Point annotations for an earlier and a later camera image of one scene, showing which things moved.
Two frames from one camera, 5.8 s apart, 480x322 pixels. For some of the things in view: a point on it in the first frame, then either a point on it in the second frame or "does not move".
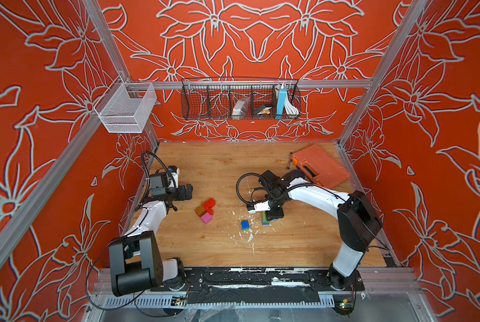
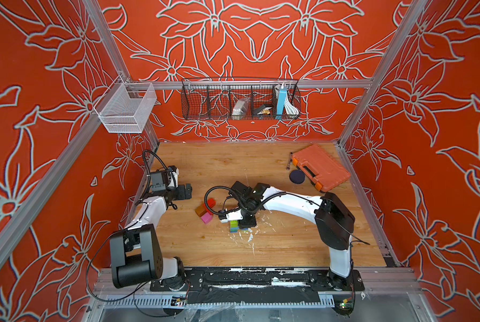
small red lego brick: x=209 y=204 does not move
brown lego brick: x=200 y=210 does not move
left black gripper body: x=180 y=196 does not move
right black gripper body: x=274 y=212 to x=247 y=219
